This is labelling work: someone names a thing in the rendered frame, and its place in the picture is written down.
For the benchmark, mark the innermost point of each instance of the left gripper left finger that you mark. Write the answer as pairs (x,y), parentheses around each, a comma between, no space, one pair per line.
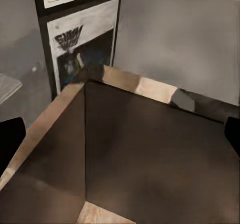
(12,133)

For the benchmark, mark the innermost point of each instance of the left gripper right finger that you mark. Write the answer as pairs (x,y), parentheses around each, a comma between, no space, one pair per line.
(232,133)

